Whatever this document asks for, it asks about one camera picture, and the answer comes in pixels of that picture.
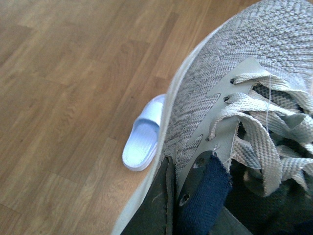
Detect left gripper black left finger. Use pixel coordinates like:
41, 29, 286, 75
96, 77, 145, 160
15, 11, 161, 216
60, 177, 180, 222
122, 157, 175, 235

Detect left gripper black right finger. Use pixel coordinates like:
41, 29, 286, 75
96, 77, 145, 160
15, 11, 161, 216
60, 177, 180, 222
176, 151, 254, 235

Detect light blue slipper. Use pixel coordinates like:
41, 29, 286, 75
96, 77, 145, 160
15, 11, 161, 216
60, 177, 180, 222
122, 94, 166, 171

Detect grey sneaker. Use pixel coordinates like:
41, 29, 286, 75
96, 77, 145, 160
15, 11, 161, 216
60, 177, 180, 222
112, 0, 313, 235

